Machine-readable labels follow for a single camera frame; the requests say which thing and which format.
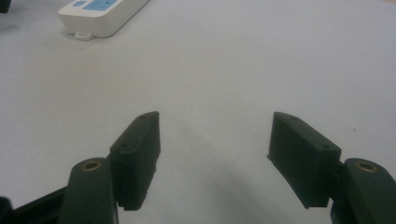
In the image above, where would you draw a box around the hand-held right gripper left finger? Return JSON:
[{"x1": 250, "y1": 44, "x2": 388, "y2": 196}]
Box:
[{"x1": 106, "y1": 110, "x2": 162, "y2": 212}]

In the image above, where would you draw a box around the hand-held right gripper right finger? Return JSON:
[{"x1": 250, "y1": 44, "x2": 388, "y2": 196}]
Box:
[{"x1": 266, "y1": 111, "x2": 343, "y2": 209}]

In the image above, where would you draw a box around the white power strip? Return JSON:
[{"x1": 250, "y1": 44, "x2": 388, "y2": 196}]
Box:
[{"x1": 57, "y1": 0, "x2": 151, "y2": 42}]

